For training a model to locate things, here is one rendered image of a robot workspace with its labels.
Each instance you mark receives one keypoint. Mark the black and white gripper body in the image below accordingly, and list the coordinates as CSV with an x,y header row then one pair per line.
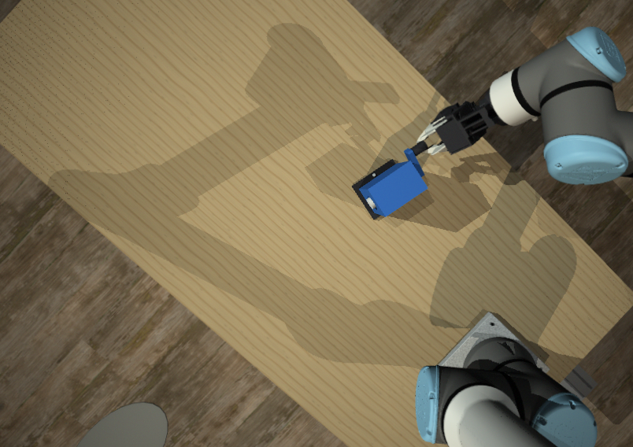
x,y
458,132

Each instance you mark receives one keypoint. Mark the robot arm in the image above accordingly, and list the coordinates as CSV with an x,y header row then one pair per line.
x,y
587,141

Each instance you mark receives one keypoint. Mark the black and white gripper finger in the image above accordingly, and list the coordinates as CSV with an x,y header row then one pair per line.
x,y
434,149
445,112

